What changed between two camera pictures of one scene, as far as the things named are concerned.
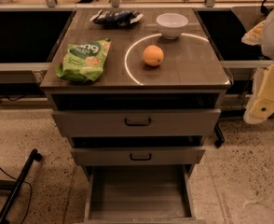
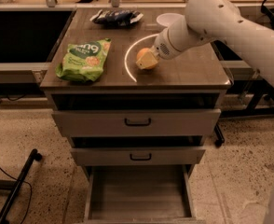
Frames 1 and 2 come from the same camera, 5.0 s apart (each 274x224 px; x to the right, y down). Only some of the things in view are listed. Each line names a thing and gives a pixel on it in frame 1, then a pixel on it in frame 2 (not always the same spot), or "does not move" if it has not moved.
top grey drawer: (137, 122) does not move
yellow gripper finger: (268, 92) → (163, 48)
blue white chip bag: (116, 18) does not move
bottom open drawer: (140, 194) does not move
